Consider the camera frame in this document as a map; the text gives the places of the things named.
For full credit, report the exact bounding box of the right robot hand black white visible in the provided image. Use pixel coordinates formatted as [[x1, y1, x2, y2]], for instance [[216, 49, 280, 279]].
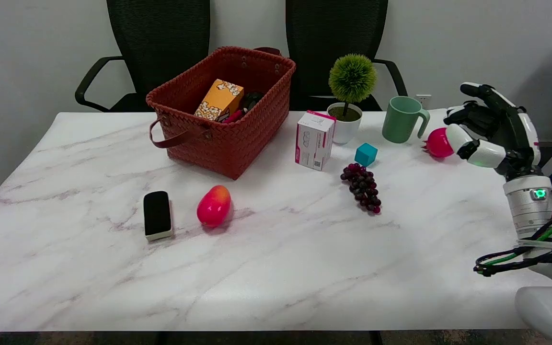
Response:
[[444, 82, 542, 182]]

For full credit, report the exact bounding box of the white paper box pink print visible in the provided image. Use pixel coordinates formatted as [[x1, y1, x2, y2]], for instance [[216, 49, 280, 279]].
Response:
[[295, 110, 336, 171]]

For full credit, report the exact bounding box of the orange popcorn box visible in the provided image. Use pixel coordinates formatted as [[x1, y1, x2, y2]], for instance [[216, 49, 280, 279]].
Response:
[[194, 79, 244, 122]]

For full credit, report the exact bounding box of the pink round toy fruit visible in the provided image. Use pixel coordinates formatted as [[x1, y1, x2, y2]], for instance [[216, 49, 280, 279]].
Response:
[[422, 127, 455, 159]]

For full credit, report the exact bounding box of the green mug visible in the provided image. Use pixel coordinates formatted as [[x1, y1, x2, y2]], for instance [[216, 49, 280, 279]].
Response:
[[382, 96, 431, 144]]

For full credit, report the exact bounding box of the teal cube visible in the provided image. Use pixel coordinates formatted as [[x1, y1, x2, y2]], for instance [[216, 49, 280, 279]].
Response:
[[355, 143, 379, 167]]

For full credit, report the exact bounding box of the purple grape bunch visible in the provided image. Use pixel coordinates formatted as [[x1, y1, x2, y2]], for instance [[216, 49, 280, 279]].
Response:
[[340, 163, 382, 214]]

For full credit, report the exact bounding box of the artificial plant in white pot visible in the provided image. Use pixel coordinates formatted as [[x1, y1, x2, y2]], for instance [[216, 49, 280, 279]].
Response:
[[327, 53, 378, 145]]

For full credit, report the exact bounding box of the black mesh office chair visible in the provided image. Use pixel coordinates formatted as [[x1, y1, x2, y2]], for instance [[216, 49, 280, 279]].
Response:
[[286, 0, 408, 112], [75, 0, 211, 113]]

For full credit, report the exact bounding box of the black round item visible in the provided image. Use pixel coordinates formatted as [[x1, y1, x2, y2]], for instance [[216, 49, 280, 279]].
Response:
[[240, 92, 265, 113]]

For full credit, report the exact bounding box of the red woven basket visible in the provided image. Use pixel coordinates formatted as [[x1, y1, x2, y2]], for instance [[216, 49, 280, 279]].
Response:
[[146, 46, 297, 180]]

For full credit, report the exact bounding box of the pink orange toy mango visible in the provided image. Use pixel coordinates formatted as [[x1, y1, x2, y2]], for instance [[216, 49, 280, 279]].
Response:
[[196, 185, 232, 228]]

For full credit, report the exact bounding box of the black whiteboard eraser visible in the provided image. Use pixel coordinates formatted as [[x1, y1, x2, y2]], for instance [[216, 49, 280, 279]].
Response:
[[143, 191, 174, 242]]

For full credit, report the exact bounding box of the black cable bundle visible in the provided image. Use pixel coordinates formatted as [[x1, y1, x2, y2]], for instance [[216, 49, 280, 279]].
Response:
[[473, 201, 552, 277]]

